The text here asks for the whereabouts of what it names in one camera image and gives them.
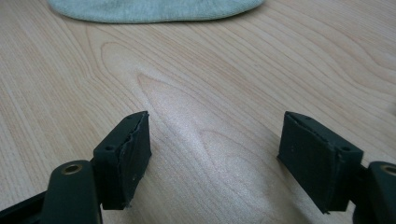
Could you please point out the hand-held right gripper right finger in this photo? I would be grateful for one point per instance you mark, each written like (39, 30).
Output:
(314, 161)

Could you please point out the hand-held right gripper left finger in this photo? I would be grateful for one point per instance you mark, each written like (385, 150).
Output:
(124, 168)

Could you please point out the light green towel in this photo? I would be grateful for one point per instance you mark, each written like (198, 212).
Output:
(155, 10)

